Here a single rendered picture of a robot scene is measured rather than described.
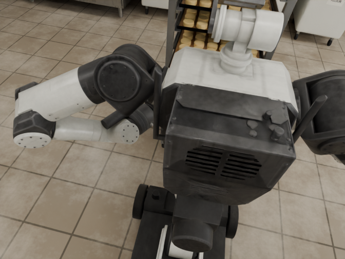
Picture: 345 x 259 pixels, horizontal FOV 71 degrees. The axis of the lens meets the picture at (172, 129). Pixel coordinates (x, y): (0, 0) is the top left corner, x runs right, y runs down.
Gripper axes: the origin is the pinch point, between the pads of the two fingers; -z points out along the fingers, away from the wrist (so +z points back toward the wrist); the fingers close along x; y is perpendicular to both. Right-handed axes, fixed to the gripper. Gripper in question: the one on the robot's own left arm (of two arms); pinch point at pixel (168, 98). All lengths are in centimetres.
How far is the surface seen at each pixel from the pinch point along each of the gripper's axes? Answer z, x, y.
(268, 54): -50, 4, -15
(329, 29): -278, -66, -10
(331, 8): -273, -44, -1
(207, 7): -37.0, 18.7, 12.0
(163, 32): -160, -87, 142
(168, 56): -27.0, -5.1, 23.0
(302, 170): -86, -87, -61
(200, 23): -38.0, 10.5, 14.9
